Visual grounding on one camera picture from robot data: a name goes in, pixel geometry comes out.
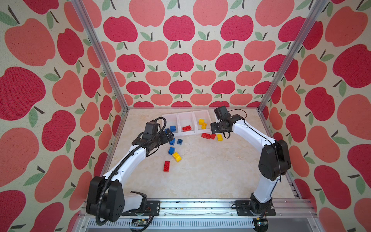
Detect yellow six-stud lego brick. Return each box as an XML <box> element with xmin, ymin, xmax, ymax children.
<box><xmin>216</xmin><ymin>134</ymin><xmax>223</xmax><ymax>142</ymax></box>

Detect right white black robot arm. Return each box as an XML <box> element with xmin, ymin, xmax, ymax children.
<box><xmin>211</xmin><ymin>106</ymin><xmax>291</xmax><ymax>215</ymax></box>

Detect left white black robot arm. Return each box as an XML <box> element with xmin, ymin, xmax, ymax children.
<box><xmin>86</xmin><ymin>129</ymin><xmax>174</xmax><ymax>226</ymax></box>

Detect red long lego brick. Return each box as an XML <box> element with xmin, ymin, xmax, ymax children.
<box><xmin>202</xmin><ymin>133</ymin><xmax>211</xmax><ymax>139</ymax></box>

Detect yellow round lego brick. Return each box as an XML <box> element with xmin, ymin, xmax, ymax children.
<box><xmin>173</xmin><ymin>152</ymin><xmax>182</xmax><ymax>162</ymax></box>

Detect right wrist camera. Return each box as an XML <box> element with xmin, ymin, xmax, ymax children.
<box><xmin>214</xmin><ymin>106</ymin><xmax>231</xmax><ymax>121</ymax></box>

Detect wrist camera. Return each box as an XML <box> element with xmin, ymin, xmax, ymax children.
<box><xmin>214</xmin><ymin>106</ymin><xmax>231</xmax><ymax>121</ymax></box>
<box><xmin>143</xmin><ymin>121</ymin><xmax>160</xmax><ymax>138</ymax></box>

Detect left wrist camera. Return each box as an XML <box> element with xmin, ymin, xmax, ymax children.
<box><xmin>143</xmin><ymin>121</ymin><xmax>160</xmax><ymax>138</ymax></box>

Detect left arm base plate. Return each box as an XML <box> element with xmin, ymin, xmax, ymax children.
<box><xmin>127</xmin><ymin>200</ymin><xmax>161</xmax><ymax>216</ymax></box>

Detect aluminium front frame rail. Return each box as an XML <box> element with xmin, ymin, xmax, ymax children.
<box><xmin>70</xmin><ymin>199</ymin><xmax>324</xmax><ymax>232</ymax></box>

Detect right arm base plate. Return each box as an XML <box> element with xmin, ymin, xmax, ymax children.
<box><xmin>231</xmin><ymin>200</ymin><xmax>276</xmax><ymax>217</ymax></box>

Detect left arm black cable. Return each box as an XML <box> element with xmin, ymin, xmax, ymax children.
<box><xmin>95</xmin><ymin>116</ymin><xmax>167</xmax><ymax>232</ymax></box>

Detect right aluminium corner post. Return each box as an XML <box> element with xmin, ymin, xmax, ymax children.
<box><xmin>258</xmin><ymin>0</ymin><xmax>328</xmax><ymax>113</ymax></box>

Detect aluminium corner post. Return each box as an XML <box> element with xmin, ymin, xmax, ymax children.
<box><xmin>258</xmin><ymin>0</ymin><xmax>328</xmax><ymax>113</ymax></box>
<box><xmin>72</xmin><ymin>0</ymin><xmax>129</xmax><ymax>114</ymax></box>

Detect left aluminium corner post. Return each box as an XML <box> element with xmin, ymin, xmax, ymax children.
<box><xmin>72</xmin><ymin>0</ymin><xmax>129</xmax><ymax>114</ymax></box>

